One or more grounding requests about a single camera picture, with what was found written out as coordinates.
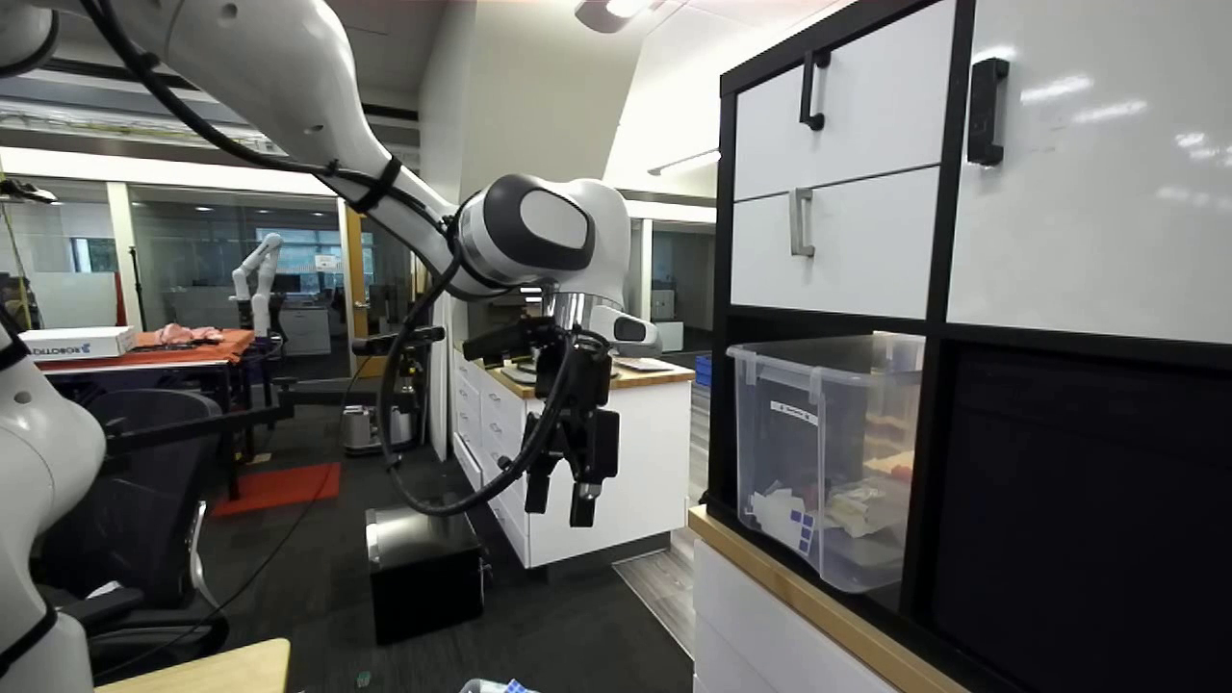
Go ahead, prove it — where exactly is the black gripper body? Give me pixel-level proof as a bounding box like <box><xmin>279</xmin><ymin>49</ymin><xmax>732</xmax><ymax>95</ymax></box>
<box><xmin>522</xmin><ymin>329</ymin><xmax>623</xmax><ymax>490</ymax></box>

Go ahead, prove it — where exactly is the clear plastic storage container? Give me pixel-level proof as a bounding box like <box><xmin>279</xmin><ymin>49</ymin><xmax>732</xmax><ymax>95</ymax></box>
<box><xmin>723</xmin><ymin>329</ymin><xmax>928</xmax><ymax>598</ymax></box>

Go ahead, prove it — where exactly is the white drawer cabinet wood top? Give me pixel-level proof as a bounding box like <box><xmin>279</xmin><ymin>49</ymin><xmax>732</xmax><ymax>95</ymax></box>
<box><xmin>448</xmin><ymin>348</ymin><xmax>699</xmax><ymax>574</ymax></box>

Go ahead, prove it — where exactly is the black box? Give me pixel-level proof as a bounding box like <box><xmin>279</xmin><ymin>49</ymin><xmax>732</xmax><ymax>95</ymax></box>
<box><xmin>364</xmin><ymin>496</ymin><xmax>489</xmax><ymax>647</ymax></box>

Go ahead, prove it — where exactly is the white floor device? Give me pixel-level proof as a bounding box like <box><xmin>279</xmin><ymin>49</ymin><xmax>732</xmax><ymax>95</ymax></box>
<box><xmin>341</xmin><ymin>402</ymin><xmax>415</xmax><ymax>456</ymax></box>

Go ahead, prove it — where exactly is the low white base cabinet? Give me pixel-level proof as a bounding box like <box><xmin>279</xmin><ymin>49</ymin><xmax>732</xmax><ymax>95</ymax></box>
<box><xmin>686</xmin><ymin>505</ymin><xmax>969</xmax><ymax>693</ymax></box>

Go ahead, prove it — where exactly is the red floor mat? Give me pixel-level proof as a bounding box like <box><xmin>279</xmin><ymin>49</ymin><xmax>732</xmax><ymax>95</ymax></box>
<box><xmin>207</xmin><ymin>458</ymin><xmax>346</xmax><ymax>525</ymax></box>

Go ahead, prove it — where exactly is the light wooden table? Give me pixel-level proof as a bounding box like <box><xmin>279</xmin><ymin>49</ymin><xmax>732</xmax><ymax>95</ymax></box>
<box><xmin>94</xmin><ymin>634</ymin><xmax>297</xmax><ymax>693</ymax></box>

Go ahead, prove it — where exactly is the red covered table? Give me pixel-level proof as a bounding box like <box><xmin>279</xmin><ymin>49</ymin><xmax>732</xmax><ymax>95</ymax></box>
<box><xmin>36</xmin><ymin>329</ymin><xmax>271</xmax><ymax>505</ymax></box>

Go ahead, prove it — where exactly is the black office chair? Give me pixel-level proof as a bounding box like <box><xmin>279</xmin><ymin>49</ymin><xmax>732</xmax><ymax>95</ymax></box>
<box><xmin>36</xmin><ymin>380</ymin><xmax>238</xmax><ymax>684</ymax></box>

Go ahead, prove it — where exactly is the ceiling light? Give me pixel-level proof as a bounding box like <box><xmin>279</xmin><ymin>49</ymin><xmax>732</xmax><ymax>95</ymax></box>
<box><xmin>573</xmin><ymin>0</ymin><xmax>661</xmax><ymax>37</ymax></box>

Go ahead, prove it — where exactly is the white shelf cabinet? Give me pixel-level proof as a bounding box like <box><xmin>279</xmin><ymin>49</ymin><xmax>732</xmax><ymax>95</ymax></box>
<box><xmin>709</xmin><ymin>0</ymin><xmax>1232</xmax><ymax>693</ymax></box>

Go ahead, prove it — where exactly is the white flat box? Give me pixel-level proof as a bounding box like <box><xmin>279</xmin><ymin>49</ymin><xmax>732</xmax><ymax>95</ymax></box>
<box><xmin>15</xmin><ymin>325</ymin><xmax>140</xmax><ymax>365</ymax></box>

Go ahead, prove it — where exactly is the white cabinet door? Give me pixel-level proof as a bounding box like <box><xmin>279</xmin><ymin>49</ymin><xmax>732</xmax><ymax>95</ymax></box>
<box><xmin>948</xmin><ymin>0</ymin><xmax>1232</xmax><ymax>348</ymax></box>

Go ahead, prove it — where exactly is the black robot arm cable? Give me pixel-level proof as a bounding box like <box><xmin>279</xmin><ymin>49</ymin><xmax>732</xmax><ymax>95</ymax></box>
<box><xmin>74</xmin><ymin>0</ymin><xmax>587</xmax><ymax>521</ymax></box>

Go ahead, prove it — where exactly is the white drawer grey handle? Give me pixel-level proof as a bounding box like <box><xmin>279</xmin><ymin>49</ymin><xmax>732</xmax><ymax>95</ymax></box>
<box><xmin>727</xmin><ymin>166</ymin><xmax>943</xmax><ymax>325</ymax></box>

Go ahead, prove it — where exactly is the white drawer black handle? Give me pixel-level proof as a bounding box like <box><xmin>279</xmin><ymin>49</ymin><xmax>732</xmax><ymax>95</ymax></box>
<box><xmin>732</xmin><ymin>0</ymin><xmax>960</xmax><ymax>206</ymax></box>

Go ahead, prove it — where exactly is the black door handle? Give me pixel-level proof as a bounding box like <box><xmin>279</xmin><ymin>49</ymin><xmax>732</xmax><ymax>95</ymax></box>
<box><xmin>966</xmin><ymin>54</ymin><xmax>1014</xmax><ymax>168</ymax></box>

